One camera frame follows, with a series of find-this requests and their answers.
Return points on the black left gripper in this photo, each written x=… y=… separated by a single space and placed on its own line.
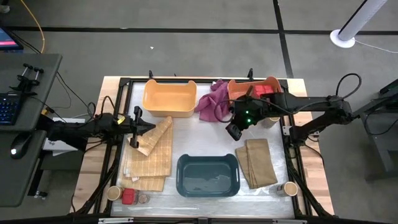
x=136 y=127

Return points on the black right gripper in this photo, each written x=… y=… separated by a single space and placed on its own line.
x=234 y=132

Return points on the red-lidded spice jar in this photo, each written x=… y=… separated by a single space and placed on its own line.
x=259 y=91
x=129 y=196

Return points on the yellow plastic bin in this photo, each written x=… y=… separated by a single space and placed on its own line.
x=169 y=99

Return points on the dark teal plastic bin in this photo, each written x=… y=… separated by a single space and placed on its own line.
x=206 y=177

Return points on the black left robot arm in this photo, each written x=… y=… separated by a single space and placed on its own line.
x=99 y=126

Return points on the orange plastic bin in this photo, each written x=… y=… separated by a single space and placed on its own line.
x=239 y=88

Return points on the pink cloth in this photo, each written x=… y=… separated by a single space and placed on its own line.
x=211 y=105

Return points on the yellow tape tag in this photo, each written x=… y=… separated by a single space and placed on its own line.
x=121 y=119

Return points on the yellow checked cloth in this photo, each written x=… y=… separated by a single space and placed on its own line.
x=149 y=184
x=155 y=158

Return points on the black table clamp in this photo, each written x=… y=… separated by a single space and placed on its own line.
x=150 y=74
x=250 y=74

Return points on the olive brown folded cloth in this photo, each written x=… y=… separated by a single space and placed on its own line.
x=259 y=165

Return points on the white printed box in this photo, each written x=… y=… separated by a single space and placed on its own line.
x=66 y=121

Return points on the dark grey desk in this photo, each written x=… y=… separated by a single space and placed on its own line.
x=31 y=77

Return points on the black computer mouse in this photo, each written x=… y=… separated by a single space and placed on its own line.
x=20 y=146

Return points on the black desk clamp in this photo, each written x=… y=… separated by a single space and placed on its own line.
x=26 y=82

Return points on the backlit black keyboard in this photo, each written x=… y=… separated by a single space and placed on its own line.
x=8 y=109

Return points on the pole stand with round base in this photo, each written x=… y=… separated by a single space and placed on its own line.
x=357 y=21

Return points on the computer monitor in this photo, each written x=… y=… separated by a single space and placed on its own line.
x=7 y=40

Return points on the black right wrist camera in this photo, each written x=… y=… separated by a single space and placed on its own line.
x=247 y=115

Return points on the black metal table frame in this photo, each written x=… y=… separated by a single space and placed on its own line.
x=136 y=80

